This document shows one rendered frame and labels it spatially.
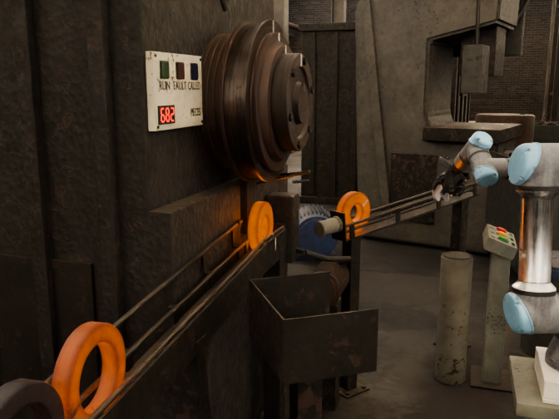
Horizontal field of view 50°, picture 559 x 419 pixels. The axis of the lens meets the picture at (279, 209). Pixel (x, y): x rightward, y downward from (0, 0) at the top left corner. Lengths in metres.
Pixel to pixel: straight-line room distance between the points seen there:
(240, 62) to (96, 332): 0.85
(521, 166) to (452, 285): 0.78
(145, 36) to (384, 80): 3.20
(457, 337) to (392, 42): 2.55
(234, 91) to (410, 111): 2.92
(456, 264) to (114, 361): 1.54
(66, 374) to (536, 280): 1.27
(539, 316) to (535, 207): 0.30
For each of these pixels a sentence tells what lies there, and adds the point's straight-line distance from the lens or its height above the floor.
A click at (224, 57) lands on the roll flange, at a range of 1.64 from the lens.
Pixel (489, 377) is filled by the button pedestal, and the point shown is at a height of 0.03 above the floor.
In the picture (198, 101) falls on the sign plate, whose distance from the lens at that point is 1.63.
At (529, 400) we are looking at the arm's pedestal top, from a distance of 1.90.
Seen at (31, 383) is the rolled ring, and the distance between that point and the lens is 0.97.
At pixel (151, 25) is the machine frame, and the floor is 1.30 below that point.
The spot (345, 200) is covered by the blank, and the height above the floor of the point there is 0.76.
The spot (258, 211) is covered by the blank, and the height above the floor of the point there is 0.79.
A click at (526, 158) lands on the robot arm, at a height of 0.97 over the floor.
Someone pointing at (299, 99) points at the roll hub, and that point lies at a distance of 1.73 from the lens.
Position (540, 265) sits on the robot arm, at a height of 0.68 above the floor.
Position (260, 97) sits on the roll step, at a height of 1.13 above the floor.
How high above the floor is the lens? 1.16
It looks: 12 degrees down
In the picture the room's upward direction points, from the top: straight up
